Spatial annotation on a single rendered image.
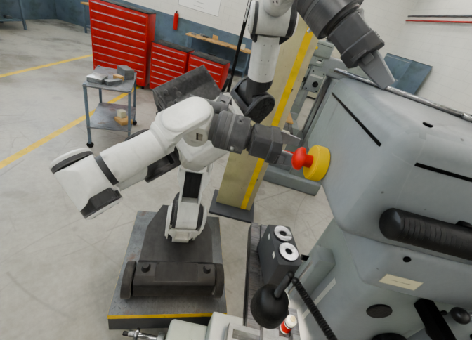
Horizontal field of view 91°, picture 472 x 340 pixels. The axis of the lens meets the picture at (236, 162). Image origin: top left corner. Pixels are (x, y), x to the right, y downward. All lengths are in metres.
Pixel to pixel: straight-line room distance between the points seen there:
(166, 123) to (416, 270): 0.48
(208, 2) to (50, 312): 8.93
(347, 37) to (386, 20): 9.75
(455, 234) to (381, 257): 0.12
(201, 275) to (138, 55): 4.70
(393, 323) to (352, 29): 0.54
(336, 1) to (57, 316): 2.18
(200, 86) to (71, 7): 10.74
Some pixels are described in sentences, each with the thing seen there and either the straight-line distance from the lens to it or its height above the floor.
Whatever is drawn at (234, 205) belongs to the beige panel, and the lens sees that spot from 2.81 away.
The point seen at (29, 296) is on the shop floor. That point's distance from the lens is 2.31.
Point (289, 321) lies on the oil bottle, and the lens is 1.12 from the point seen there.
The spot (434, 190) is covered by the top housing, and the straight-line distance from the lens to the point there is 0.33.
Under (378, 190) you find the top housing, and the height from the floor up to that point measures 1.81.
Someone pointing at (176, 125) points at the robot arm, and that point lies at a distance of 0.49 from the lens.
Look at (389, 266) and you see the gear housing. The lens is 0.43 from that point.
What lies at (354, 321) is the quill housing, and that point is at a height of 1.49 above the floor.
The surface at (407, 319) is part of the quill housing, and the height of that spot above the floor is 1.54.
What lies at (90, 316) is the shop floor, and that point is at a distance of 2.14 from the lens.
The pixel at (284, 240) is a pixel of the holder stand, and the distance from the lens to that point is 1.18.
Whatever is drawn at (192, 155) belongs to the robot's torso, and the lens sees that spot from 0.76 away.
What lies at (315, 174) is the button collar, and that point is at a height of 1.76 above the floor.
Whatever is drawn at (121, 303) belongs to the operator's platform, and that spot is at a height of 0.40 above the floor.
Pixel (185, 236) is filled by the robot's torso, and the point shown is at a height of 0.74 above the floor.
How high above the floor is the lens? 1.94
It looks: 32 degrees down
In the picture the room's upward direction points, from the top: 17 degrees clockwise
